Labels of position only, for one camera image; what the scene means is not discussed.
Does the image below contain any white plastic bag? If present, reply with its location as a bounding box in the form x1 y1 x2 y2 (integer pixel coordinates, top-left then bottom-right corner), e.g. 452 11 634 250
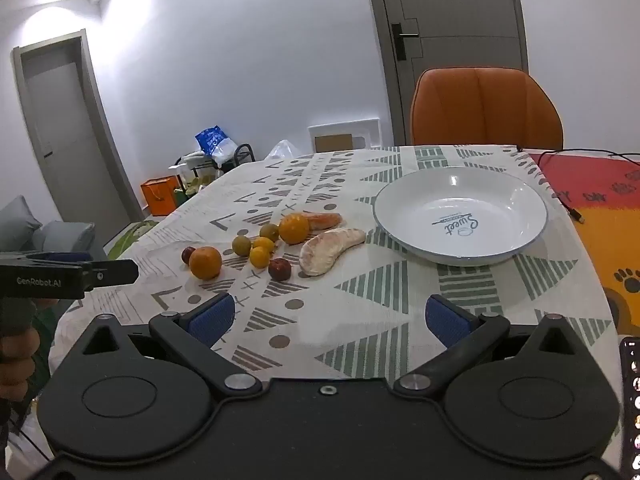
264 139 302 162

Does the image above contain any black cable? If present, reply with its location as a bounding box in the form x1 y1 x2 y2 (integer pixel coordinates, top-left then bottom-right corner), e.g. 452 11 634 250
537 148 640 224

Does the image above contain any white foam packaging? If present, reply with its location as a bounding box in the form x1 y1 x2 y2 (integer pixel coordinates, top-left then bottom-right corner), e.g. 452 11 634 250
308 118 384 153

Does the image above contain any person's left hand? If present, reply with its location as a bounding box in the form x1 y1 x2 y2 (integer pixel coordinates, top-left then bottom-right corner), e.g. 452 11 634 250
0 299 59 403

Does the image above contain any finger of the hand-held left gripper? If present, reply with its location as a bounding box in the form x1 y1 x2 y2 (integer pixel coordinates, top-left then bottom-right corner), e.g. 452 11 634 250
27 251 109 264
81 258 140 293

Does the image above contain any green rug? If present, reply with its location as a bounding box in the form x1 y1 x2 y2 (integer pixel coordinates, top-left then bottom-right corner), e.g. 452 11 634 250
104 219 153 262

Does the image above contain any blue plastic bag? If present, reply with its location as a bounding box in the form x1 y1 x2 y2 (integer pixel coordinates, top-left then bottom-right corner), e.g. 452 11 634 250
194 126 239 168

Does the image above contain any orange paper bag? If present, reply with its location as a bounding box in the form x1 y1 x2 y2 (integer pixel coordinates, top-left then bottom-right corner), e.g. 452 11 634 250
140 176 179 217

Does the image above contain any patterned white green tablecloth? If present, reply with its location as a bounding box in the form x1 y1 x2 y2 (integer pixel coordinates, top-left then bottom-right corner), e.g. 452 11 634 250
52 144 621 396

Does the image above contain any black door handle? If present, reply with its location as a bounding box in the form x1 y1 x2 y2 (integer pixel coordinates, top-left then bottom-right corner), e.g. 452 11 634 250
391 23 420 62

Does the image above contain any red orange printed mat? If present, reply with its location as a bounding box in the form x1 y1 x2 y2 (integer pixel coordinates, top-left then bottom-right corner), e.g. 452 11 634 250
527 152 640 343

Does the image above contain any black wire rack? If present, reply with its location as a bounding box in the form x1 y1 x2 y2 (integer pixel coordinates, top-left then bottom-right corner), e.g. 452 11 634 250
169 143 257 183

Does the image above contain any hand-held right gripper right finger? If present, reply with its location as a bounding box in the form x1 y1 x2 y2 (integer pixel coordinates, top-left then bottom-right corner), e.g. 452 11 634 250
394 294 581 402

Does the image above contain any black smartphone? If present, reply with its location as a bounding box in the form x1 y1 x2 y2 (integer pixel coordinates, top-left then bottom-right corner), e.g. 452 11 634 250
619 337 640 473

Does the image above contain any orange leather chair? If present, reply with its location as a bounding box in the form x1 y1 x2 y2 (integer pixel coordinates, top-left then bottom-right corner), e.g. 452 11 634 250
410 67 565 152

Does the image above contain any grey sofa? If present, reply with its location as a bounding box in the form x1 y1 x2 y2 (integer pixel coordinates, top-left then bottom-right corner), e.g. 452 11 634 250
0 195 97 261

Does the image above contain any white enamel plate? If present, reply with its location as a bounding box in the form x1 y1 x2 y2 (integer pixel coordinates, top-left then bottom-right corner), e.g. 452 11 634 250
372 166 549 267

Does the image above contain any bread roll on table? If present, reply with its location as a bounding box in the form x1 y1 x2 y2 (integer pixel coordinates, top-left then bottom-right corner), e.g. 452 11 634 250
303 213 343 231

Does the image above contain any plain grey door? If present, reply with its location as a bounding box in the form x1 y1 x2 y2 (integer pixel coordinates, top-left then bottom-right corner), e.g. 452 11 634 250
12 30 135 243

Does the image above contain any large orange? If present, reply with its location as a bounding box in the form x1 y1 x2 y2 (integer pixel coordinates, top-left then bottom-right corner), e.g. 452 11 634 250
278 213 311 246
189 246 223 281

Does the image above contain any grey door with handle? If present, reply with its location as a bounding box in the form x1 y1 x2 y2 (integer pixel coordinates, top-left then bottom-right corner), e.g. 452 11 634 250
361 0 531 147

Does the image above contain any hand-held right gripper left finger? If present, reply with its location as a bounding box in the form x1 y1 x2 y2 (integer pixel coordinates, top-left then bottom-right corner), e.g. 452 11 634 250
80 292 263 402

